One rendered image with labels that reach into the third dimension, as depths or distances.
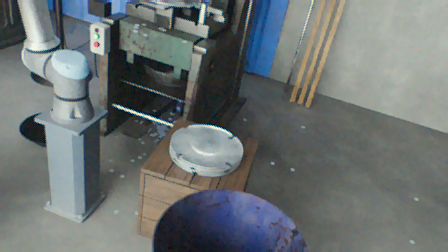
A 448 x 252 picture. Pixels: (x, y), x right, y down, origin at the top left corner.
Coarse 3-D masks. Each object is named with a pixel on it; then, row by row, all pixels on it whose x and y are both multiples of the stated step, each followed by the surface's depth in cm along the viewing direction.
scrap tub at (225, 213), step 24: (216, 192) 115; (240, 192) 116; (168, 216) 107; (192, 216) 117; (216, 216) 121; (240, 216) 120; (264, 216) 117; (288, 216) 110; (168, 240) 113; (192, 240) 123; (216, 240) 126; (240, 240) 125; (264, 240) 120; (288, 240) 111
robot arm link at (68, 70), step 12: (48, 60) 130; (60, 60) 126; (72, 60) 128; (84, 60) 130; (48, 72) 129; (60, 72) 126; (72, 72) 126; (84, 72) 130; (60, 84) 128; (72, 84) 128; (84, 84) 132; (60, 96) 131; (72, 96) 131
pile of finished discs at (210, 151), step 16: (192, 128) 159; (208, 128) 161; (176, 144) 147; (192, 144) 148; (208, 144) 150; (224, 144) 153; (240, 144) 154; (176, 160) 143; (192, 160) 140; (208, 160) 142; (224, 160) 144; (240, 160) 148
